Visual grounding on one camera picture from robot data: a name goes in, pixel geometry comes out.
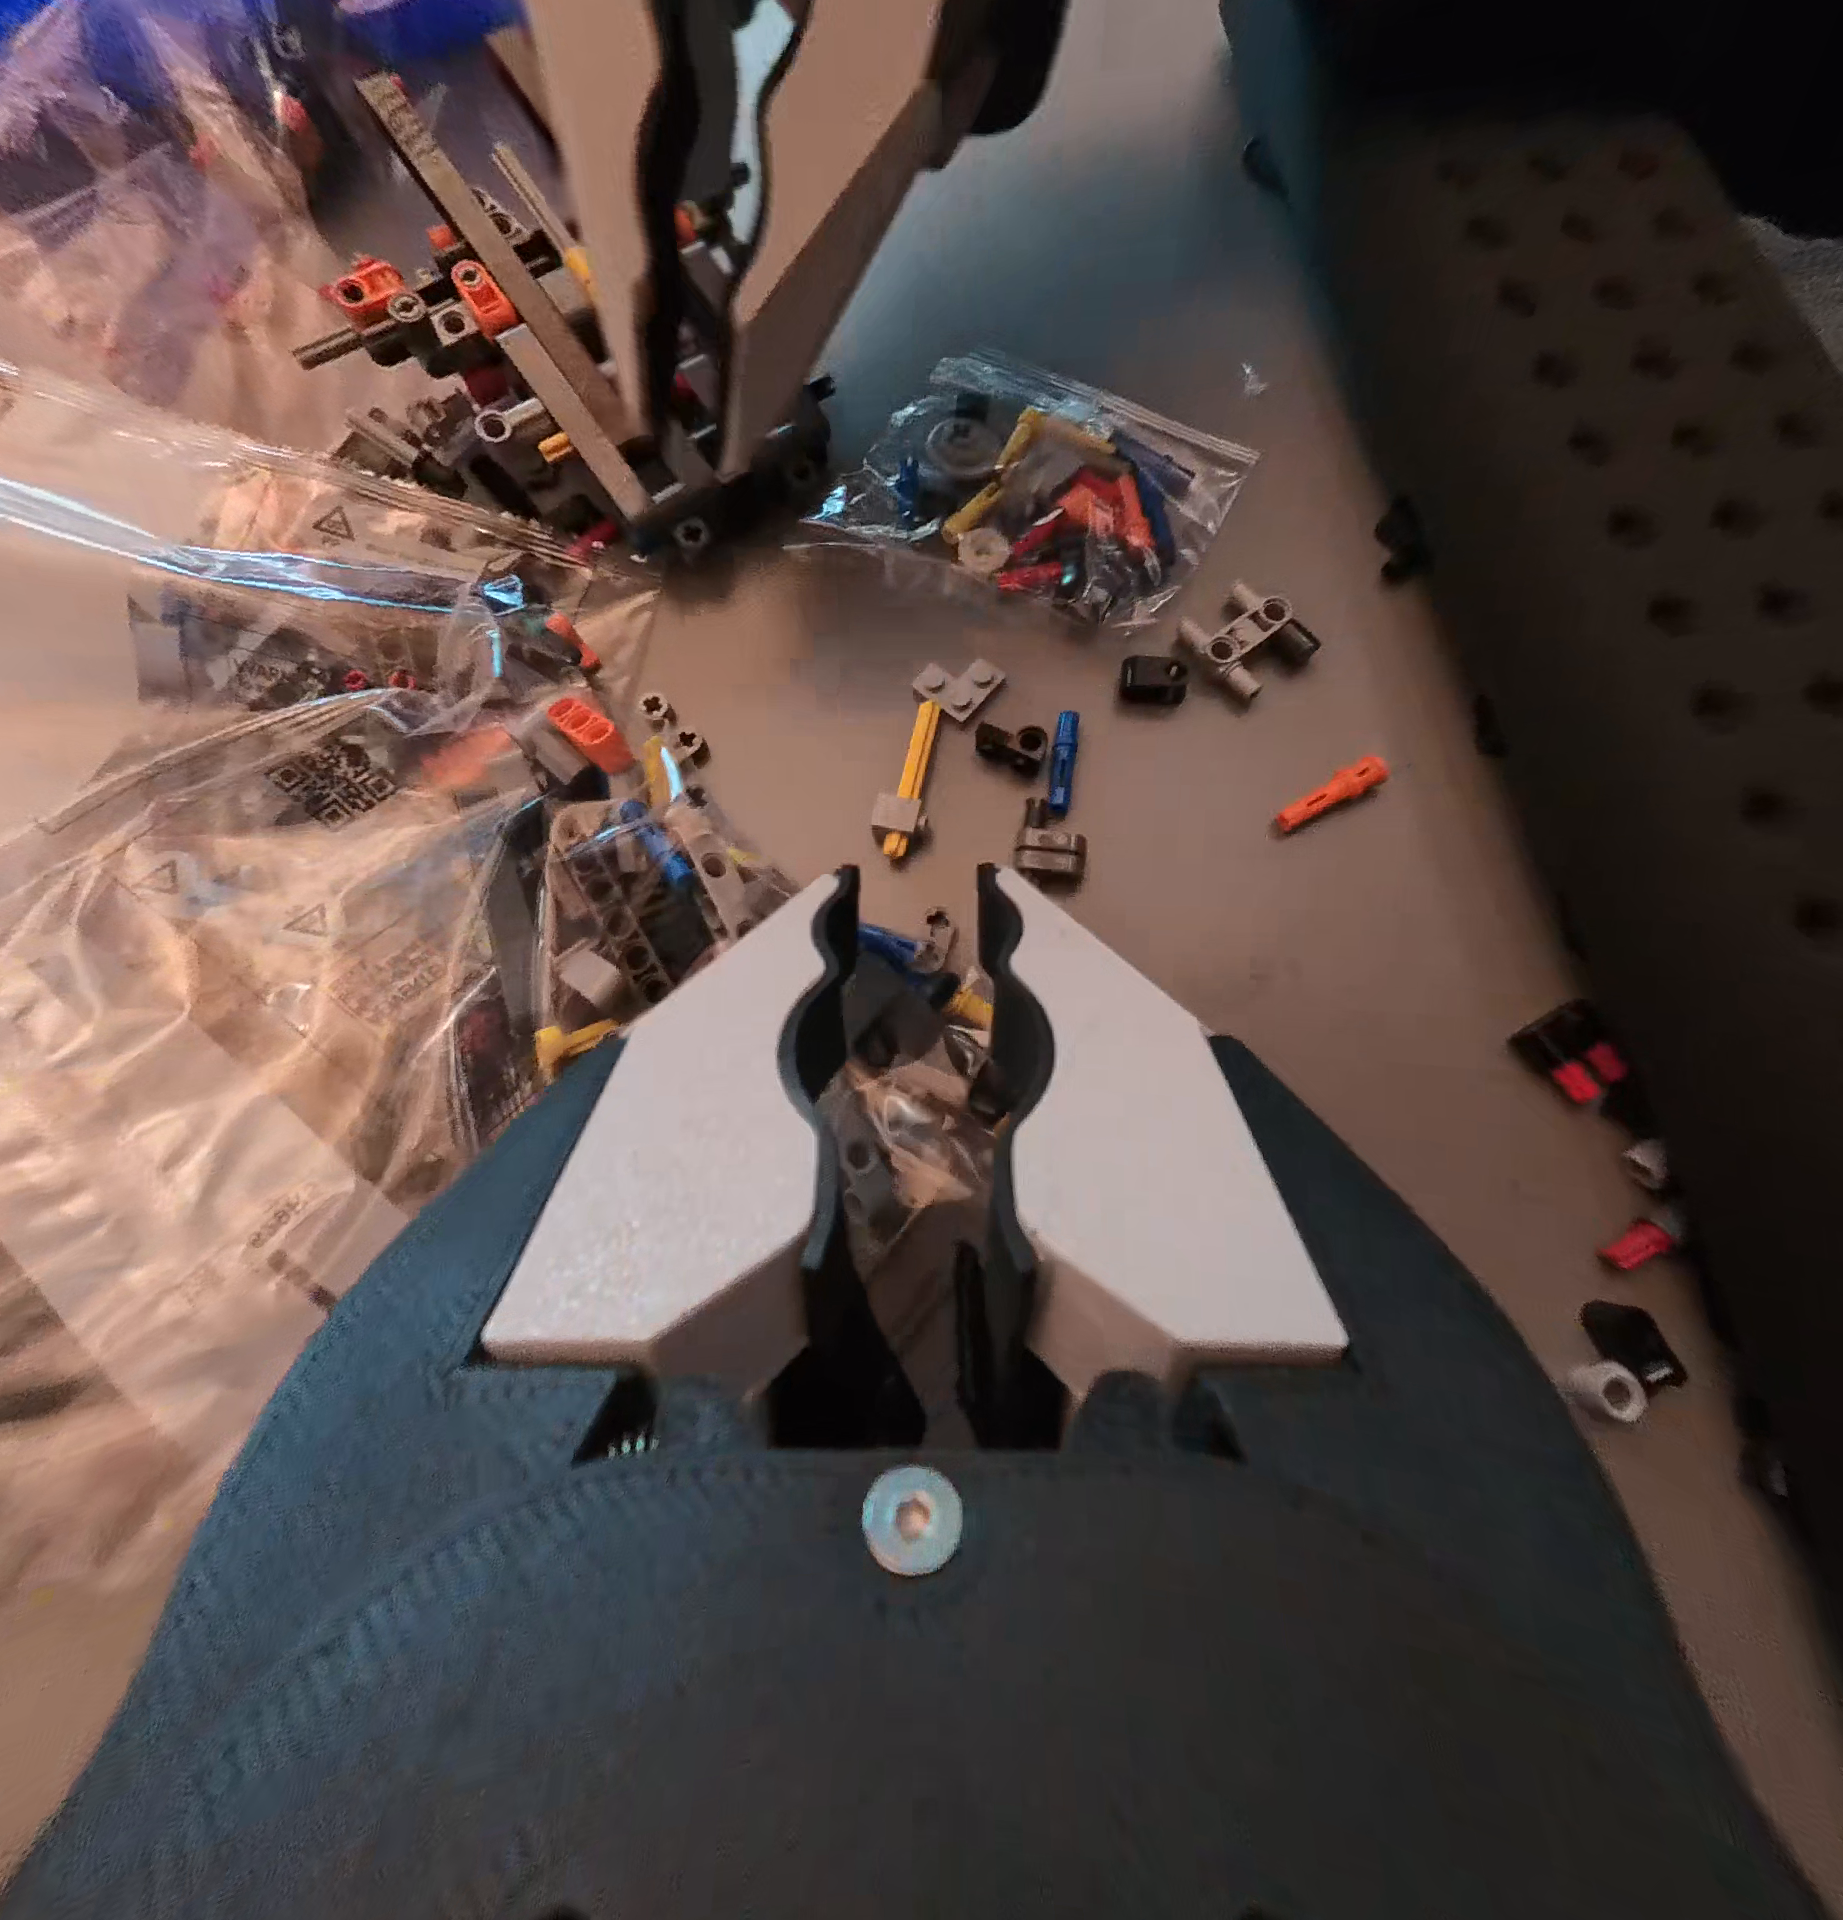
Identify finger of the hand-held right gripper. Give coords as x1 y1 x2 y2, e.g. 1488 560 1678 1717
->
528 0 714 460
718 0 954 482

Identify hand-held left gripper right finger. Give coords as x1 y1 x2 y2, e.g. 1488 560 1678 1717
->
976 862 1350 1427

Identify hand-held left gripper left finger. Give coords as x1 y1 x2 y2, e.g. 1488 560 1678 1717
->
478 865 864 1412

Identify small grey lego assembly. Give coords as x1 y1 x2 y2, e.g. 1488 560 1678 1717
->
872 696 946 860

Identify dark grey lego chassis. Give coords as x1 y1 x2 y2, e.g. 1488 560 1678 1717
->
292 73 840 560

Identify heap of loose lego parts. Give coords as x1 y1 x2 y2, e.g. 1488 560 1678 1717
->
532 750 1020 1217

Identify black lego piece, red pins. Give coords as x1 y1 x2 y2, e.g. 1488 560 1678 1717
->
1506 996 1636 1116

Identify orange lego pin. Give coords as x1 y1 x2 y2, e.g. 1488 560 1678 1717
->
1276 753 1392 833

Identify pile of clear lego bags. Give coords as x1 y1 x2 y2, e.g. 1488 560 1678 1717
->
0 0 804 1727

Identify grey double-hole lego connector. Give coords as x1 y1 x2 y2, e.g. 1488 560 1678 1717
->
1176 582 1326 703

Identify small zip bag of pins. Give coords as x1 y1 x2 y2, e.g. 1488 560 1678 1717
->
802 351 1262 632

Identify black connector with white pin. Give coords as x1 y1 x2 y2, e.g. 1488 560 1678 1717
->
1564 1302 1688 1419

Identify black perforated pad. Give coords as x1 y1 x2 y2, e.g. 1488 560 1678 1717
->
1236 0 1843 1531

